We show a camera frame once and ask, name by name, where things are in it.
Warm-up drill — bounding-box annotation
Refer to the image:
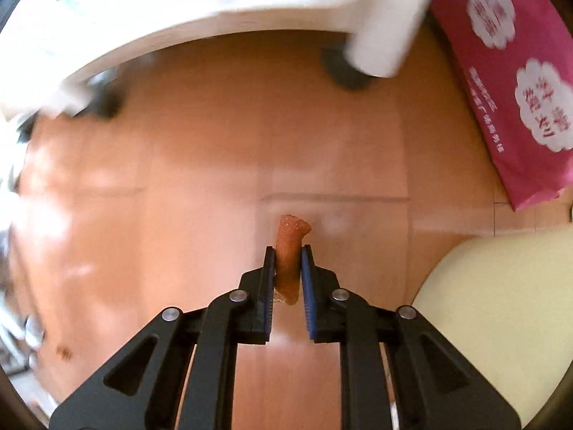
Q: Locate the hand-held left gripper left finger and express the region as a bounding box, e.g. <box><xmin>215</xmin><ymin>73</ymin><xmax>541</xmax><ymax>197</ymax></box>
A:
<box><xmin>48</xmin><ymin>246</ymin><xmax>276</xmax><ymax>430</ymax></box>

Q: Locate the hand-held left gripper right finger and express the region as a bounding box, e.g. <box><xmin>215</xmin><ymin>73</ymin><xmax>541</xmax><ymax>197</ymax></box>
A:
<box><xmin>301</xmin><ymin>245</ymin><xmax>522</xmax><ymax>430</ymax></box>

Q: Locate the small orange sausage piece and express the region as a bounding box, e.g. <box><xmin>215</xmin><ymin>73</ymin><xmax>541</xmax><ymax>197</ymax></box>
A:
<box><xmin>274</xmin><ymin>214</ymin><xmax>312</xmax><ymax>306</ymax></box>

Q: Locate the pale yellow plate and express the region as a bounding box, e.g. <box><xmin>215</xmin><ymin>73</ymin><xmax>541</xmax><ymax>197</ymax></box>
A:
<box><xmin>409</xmin><ymin>224</ymin><xmax>573</xmax><ymax>430</ymax></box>

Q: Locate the white rolling book rack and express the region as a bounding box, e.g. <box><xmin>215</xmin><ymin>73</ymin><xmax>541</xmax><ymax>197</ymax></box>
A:
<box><xmin>0</xmin><ymin>0</ymin><xmax>444</xmax><ymax>121</ymax></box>

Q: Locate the pink packet with white clouds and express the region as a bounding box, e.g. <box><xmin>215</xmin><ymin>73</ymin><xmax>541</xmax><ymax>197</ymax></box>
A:
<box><xmin>430</xmin><ymin>0</ymin><xmax>573</xmax><ymax>213</ymax></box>

